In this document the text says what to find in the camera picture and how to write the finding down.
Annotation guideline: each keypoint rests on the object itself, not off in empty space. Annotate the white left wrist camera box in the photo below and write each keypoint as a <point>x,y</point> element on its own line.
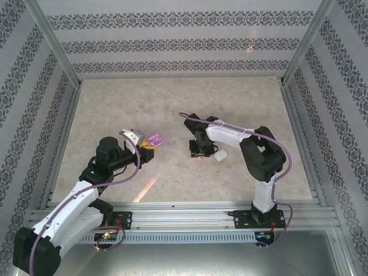
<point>132,135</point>

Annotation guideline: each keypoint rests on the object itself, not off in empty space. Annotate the grey metal sheet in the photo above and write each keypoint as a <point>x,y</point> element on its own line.
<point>201,258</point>

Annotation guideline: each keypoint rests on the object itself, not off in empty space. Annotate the aluminium table side rail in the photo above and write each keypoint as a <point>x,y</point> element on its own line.
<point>61,143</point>
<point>303,143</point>

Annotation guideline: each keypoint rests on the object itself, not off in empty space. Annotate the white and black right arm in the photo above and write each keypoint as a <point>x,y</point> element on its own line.
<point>258,155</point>

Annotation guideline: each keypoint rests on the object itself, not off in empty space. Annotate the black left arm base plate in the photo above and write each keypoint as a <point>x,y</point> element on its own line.
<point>124,220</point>

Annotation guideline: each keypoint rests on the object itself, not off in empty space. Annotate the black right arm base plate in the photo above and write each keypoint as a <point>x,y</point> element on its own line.
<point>241,218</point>

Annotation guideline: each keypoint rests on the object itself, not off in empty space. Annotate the purple earbud charging case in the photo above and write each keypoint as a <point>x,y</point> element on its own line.
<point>155,140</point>

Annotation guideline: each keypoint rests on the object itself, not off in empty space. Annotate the aluminium mounting rail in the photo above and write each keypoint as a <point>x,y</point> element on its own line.
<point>184,214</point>

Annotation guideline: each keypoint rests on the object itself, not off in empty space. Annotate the aluminium frame post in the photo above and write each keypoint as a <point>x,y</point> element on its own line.
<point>54,43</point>
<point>307,43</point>

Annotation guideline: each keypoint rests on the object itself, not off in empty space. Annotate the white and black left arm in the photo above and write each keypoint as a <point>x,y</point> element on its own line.
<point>72,204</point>

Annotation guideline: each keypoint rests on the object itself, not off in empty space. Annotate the white earbud charging case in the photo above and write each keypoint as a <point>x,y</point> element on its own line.
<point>220,154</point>

